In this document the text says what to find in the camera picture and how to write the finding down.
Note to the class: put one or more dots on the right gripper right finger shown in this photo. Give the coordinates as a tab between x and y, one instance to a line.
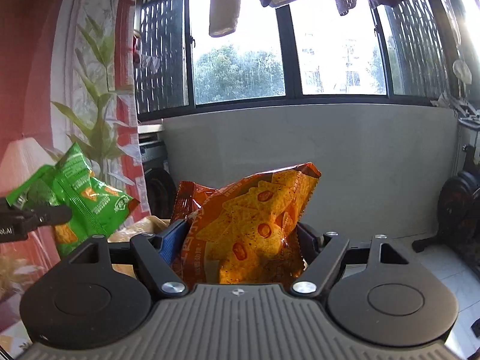
324	255

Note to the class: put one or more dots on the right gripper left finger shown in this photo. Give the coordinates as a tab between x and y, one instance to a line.
153	256

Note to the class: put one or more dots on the green cracker snack bag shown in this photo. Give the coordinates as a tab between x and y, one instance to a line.
97	208

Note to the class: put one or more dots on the orange tortilla chips bag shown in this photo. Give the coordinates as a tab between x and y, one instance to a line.
245	232

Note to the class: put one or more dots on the black exercise bike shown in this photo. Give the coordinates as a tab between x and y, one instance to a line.
458	203

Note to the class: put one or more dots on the printed backdrop curtain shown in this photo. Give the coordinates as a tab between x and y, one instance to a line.
67	77

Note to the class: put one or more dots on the beige hanging towel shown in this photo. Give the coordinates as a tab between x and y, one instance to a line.
224	15

